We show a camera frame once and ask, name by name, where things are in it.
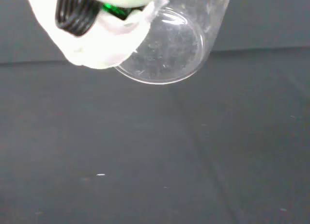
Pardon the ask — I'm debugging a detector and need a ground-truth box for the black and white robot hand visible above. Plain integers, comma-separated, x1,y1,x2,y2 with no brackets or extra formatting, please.
23,0,170,70

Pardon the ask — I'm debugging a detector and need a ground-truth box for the black bench cloth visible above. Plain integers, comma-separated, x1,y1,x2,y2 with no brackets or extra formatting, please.
0,0,310,224

